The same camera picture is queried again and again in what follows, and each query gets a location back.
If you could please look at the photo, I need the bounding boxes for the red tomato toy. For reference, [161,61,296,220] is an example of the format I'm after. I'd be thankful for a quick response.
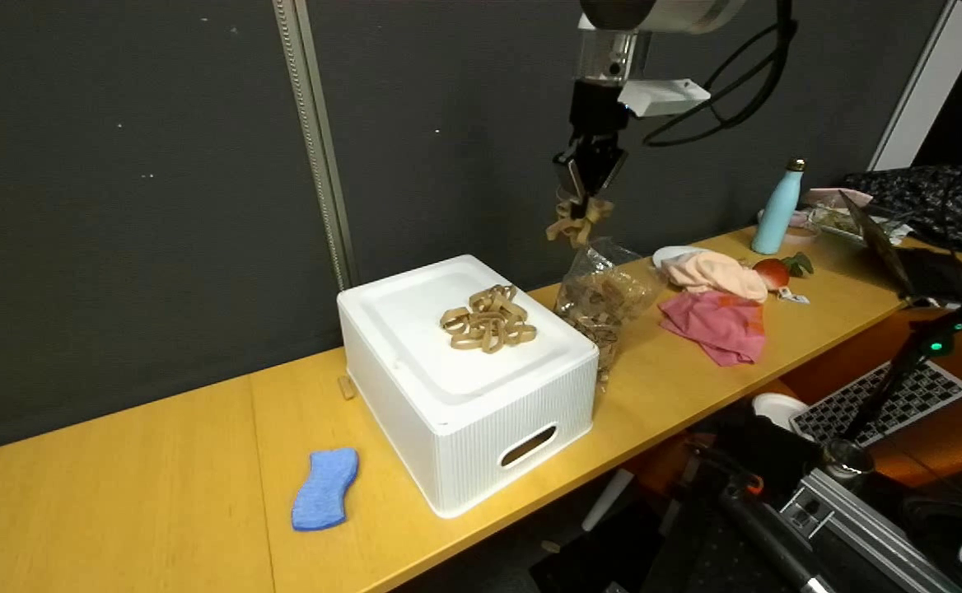
[755,255,814,291]

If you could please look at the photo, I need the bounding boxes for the white upturned plastic basket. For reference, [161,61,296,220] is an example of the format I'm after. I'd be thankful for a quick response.
[336,255,601,516]

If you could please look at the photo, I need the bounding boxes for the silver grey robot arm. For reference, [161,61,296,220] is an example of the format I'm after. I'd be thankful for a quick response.
[555,0,744,216]

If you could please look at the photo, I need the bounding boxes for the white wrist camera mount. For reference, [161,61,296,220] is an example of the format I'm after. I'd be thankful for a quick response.
[621,78,713,120]

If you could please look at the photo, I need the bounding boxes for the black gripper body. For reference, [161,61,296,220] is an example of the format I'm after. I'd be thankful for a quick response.
[569,78,625,166]

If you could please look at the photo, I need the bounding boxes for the blue sponge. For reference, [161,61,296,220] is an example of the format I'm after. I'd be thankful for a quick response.
[290,449,360,529]

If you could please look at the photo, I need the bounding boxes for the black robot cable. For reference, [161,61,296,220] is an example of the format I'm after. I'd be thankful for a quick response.
[638,0,801,151]

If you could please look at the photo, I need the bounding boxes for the peach round cloth pads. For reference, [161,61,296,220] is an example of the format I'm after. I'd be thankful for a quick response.
[652,246,768,303]

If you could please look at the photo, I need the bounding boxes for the pink cloth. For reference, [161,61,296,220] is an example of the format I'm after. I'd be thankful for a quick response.
[660,291,768,365]

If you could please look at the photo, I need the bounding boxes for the light blue water bottle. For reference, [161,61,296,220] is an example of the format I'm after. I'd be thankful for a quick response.
[750,159,809,255]

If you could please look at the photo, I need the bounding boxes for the black keyboard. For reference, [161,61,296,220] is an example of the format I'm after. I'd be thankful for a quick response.
[844,166,962,252]

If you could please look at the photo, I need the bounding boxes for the rubber band clump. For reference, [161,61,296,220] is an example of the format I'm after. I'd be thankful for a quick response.
[547,197,612,246]

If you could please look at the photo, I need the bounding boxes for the perforated metal plate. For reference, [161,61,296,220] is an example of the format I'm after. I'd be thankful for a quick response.
[790,356,962,449]

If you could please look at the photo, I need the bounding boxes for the clear bag of rubber bands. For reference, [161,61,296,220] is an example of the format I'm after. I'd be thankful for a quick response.
[555,238,664,376]

